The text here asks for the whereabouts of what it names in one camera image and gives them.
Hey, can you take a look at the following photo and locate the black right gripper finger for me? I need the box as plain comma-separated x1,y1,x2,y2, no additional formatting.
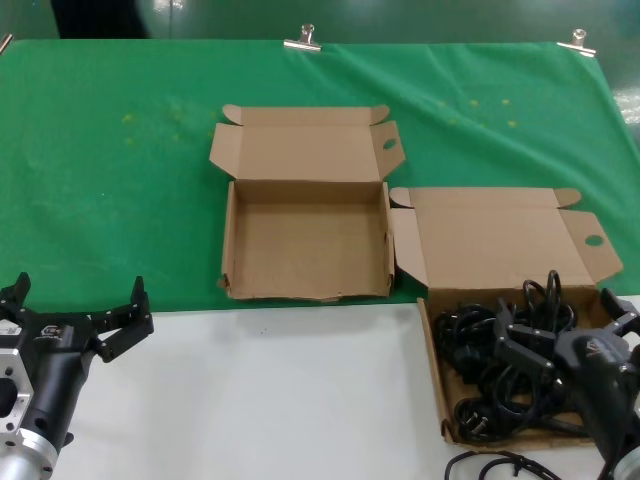
492,297,557,374
599,287,640,347

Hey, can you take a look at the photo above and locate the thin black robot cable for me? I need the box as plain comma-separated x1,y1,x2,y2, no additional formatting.
446,449,556,480

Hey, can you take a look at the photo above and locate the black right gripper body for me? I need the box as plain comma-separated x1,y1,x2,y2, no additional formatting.
554,329,640,464

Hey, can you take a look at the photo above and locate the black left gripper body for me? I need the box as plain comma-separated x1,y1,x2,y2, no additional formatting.
0,310,104,446

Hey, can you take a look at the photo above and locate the open cardboard box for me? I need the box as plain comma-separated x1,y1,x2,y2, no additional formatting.
208,103,406,305
388,187,640,446

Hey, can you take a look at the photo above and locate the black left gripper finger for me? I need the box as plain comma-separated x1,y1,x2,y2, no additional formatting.
88,276,155,364
0,272,32,322

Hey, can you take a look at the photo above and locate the green table cloth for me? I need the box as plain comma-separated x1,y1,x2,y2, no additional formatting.
0,38,640,314

